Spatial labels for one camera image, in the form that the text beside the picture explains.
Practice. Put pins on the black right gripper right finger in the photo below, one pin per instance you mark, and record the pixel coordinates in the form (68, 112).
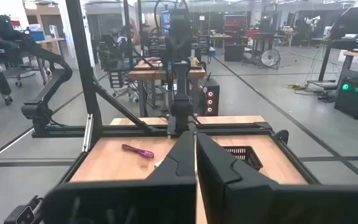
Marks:
(259, 205)

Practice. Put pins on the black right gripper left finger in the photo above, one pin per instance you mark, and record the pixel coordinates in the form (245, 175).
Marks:
(135, 202)

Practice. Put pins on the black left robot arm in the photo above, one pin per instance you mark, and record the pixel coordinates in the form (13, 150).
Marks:
(182, 93)

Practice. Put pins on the blue storage bin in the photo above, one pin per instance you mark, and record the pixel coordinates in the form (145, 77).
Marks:
(37, 35)

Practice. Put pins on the black plastic basket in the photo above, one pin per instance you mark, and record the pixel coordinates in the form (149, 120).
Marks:
(244, 154)

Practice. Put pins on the computer tower with pink lights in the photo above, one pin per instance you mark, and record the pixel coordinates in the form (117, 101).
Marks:
(211, 96)

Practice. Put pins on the wooden workbench with black legs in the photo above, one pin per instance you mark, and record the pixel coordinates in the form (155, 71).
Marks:
(154, 74)

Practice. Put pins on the computer tower with green lights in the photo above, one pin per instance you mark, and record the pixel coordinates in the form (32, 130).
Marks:
(357, 99)

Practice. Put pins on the round floor fan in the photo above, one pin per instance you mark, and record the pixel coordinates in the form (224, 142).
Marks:
(270, 58)

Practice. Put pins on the black floor cabinet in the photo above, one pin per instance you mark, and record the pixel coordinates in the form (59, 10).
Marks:
(234, 53)

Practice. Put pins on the black standing desk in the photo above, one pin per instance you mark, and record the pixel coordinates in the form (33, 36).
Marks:
(325, 62)

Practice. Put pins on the large black monitor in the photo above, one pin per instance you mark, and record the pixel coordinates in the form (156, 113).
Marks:
(350, 23)

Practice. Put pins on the black office chair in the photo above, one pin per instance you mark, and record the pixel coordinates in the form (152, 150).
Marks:
(0, 46)

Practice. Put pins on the black mount block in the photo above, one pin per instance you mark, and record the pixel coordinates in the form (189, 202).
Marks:
(22, 214)

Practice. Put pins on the black aluminium rig frame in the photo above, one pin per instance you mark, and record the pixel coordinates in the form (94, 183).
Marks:
(85, 77)

